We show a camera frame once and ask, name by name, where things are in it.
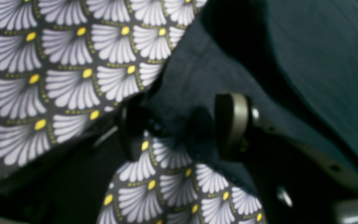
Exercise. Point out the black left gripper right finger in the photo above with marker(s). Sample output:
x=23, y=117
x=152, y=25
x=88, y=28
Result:
x=296, y=183

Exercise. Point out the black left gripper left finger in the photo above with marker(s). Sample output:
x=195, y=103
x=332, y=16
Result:
x=67, y=185

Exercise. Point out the dark navy T-shirt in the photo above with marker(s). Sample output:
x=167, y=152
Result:
x=296, y=59

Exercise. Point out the fan patterned tablecloth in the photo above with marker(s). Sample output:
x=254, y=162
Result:
x=66, y=64

